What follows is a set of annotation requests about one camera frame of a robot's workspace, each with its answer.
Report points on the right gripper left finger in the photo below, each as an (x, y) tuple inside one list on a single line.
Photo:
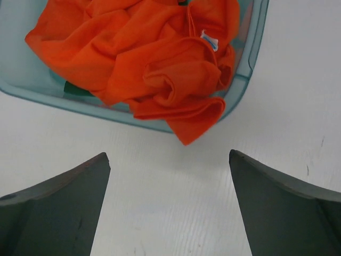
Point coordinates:
[(58, 216)]

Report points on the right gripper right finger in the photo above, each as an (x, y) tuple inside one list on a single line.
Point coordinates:
[(283, 215)]

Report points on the orange t shirt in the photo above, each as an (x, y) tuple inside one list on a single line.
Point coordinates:
[(164, 59)]

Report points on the dark green t shirt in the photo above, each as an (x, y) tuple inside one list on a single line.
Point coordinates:
[(74, 90)]

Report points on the teal plastic bin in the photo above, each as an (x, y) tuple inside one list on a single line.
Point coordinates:
[(25, 76)]

